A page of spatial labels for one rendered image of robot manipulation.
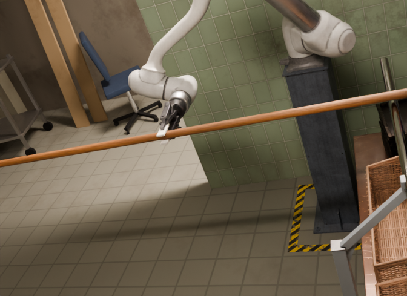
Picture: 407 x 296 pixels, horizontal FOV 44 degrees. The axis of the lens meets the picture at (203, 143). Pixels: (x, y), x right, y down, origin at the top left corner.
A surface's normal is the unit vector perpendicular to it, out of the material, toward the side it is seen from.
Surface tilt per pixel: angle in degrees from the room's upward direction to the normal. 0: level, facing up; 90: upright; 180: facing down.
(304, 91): 90
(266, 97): 90
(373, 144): 0
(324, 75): 90
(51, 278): 0
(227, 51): 90
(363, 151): 0
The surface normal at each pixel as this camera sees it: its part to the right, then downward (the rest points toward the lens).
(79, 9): -0.25, 0.57
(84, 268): -0.31, -0.81
